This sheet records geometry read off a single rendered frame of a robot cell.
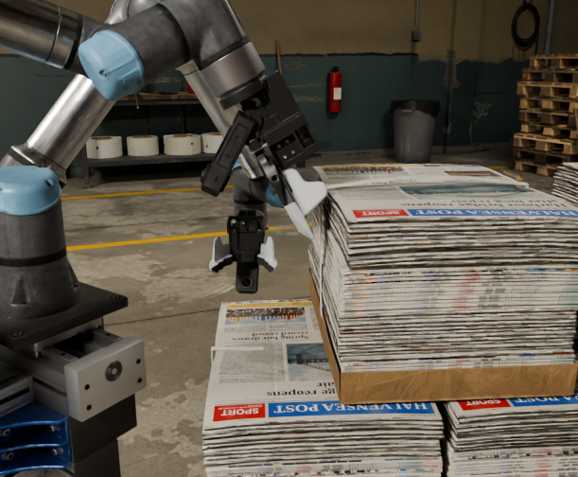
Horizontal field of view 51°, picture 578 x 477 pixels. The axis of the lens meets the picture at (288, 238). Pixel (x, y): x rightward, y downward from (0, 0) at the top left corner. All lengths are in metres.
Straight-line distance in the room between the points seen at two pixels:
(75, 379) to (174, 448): 1.18
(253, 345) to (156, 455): 1.27
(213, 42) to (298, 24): 6.95
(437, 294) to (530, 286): 0.11
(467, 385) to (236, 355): 0.32
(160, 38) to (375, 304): 0.39
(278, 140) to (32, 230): 0.47
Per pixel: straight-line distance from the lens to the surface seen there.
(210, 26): 0.77
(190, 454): 2.13
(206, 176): 0.80
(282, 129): 0.78
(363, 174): 0.93
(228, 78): 0.77
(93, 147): 6.64
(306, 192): 0.78
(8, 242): 1.09
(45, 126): 1.22
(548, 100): 7.29
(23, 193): 1.06
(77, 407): 1.04
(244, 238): 1.20
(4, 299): 1.11
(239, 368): 0.85
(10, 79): 7.16
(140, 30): 0.75
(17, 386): 1.11
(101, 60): 0.74
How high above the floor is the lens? 1.23
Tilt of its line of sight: 16 degrees down
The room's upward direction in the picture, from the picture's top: straight up
